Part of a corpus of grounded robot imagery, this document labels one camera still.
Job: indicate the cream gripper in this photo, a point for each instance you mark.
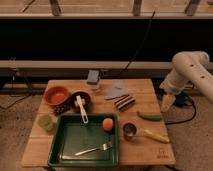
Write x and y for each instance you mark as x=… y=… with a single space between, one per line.
x=167 y=102

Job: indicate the yellow banana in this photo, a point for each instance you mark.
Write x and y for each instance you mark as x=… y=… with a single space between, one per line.
x=155 y=136

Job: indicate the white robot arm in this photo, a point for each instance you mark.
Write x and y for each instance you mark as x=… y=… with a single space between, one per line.
x=187 y=66

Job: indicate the green plastic tray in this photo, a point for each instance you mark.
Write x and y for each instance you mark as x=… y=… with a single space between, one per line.
x=72 y=136

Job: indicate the green pepper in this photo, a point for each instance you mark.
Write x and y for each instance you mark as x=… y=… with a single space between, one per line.
x=149 y=117

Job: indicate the wooden table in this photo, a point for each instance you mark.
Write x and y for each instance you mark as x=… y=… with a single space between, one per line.
x=139 y=151

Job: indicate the black white striped cloth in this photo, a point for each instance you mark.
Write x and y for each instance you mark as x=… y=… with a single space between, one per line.
x=124 y=102

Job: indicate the small metal cup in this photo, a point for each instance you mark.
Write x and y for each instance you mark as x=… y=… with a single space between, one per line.
x=129 y=131

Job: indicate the light blue cloth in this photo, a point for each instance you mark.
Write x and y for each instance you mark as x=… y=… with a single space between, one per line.
x=115 y=91

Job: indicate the orange ball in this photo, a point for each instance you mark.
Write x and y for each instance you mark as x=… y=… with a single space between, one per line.
x=107 y=124

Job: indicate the silver fork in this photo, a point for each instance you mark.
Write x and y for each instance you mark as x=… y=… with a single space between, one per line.
x=102 y=147

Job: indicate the dark brown bowl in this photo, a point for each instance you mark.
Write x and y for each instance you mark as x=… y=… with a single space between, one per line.
x=85 y=97

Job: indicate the dark grapes bunch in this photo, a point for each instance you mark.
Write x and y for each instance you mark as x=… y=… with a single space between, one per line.
x=60 y=109

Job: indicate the orange bowl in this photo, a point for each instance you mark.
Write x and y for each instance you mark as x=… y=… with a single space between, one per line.
x=56 y=95

